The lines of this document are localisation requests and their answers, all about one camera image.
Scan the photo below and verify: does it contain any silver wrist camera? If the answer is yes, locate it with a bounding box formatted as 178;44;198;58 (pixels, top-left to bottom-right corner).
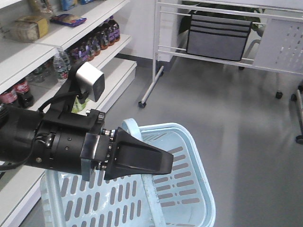
76;62;105;102

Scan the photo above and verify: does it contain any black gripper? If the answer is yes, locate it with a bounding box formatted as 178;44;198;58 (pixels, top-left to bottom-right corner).
35;109;173;181

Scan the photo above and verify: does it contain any coke plastic bottle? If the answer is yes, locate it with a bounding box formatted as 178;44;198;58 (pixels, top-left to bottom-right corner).
13;78;34;108
0;89;19;107

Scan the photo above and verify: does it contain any white rolling rack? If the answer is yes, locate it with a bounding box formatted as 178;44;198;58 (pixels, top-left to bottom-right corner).
138;0;303;108

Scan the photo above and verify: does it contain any blue snack bag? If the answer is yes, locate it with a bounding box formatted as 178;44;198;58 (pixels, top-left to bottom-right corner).
50;14;87;27

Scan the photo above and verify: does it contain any grey fabric organizer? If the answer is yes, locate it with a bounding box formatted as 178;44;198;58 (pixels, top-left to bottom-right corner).
187;14;252;61

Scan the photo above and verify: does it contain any light blue plastic basket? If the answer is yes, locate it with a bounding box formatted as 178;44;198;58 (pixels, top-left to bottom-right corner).
40;119;216;227

